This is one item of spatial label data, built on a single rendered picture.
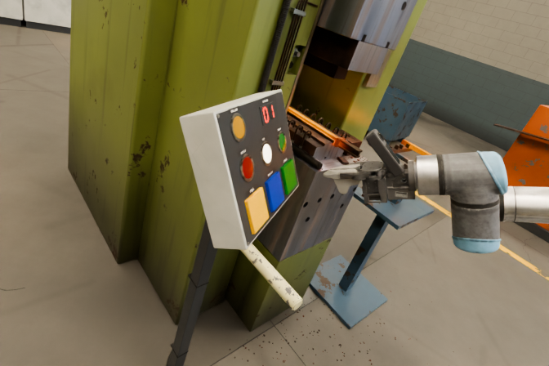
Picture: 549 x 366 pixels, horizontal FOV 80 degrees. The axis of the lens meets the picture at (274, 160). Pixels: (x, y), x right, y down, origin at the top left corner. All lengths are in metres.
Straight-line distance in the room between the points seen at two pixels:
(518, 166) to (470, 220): 3.78
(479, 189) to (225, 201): 0.51
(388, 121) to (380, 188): 4.13
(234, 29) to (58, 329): 1.36
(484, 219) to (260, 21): 0.74
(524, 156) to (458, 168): 3.79
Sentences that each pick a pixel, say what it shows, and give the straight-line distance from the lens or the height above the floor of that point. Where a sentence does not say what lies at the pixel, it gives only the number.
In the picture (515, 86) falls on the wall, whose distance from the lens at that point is 8.67.
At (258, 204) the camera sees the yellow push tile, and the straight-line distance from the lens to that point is 0.69.
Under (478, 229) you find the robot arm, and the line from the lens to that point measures 0.81.
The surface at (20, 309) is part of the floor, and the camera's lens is 1.81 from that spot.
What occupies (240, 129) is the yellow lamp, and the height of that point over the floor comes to 1.16.
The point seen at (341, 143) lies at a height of 1.00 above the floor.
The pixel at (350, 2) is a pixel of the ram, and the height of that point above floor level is 1.46.
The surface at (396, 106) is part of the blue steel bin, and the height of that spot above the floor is 0.60.
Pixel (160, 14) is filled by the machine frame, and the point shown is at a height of 1.23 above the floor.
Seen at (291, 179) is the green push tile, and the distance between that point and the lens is 0.87.
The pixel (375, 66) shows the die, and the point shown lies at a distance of 1.26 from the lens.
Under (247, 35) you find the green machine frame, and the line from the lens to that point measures 0.98.
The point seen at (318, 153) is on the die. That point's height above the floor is 0.95.
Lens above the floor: 1.41
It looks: 25 degrees down
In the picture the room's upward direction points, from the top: 19 degrees clockwise
